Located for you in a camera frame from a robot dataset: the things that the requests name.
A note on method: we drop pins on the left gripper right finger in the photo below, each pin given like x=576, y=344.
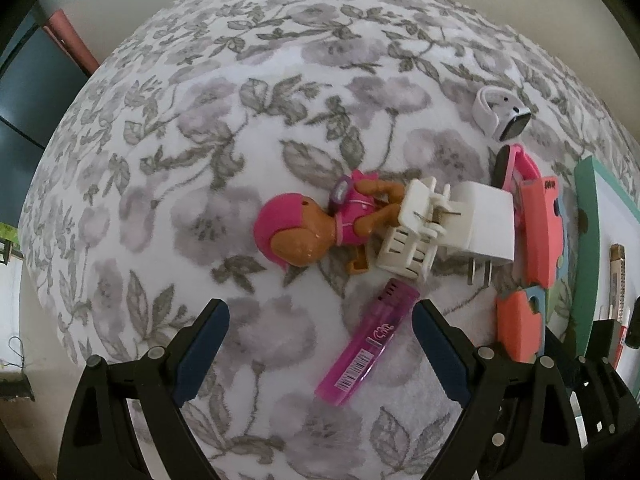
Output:
x=515, y=422

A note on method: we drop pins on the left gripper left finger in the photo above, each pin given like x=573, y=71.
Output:
x=99, y=441

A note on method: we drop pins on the orange foam puzzle piece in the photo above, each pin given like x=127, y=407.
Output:
x=521, y=323

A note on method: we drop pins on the magenta lighter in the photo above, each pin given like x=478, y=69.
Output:
x=384, y=314

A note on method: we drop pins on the coral foam puzzle piece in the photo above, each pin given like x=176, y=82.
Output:
x=539, y=208

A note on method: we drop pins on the white plastic clip piece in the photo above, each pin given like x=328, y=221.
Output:
x=409, y=250

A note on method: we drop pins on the white plug adapter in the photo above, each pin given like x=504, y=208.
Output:
x=480, y=229

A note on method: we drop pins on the red white glue stick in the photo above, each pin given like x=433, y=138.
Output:
x=622, y=339

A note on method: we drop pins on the beige patterned rectangular block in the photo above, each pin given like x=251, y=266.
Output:
x=616, y=284

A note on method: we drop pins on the teal rimmed white tray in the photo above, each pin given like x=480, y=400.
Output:
x=606, y=216

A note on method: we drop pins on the pink smartwatch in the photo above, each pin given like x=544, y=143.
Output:
x=512, y=166

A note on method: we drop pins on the floral grey white bedspread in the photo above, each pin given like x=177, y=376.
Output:
x=197, y=163

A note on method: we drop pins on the pink brown toy figure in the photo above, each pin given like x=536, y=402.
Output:
x=292, y=229

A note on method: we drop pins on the white smartwatch black screen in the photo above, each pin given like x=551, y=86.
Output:
x=500, y=113

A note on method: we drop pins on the dark blue cabinet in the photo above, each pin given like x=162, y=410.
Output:
x=38, y=83

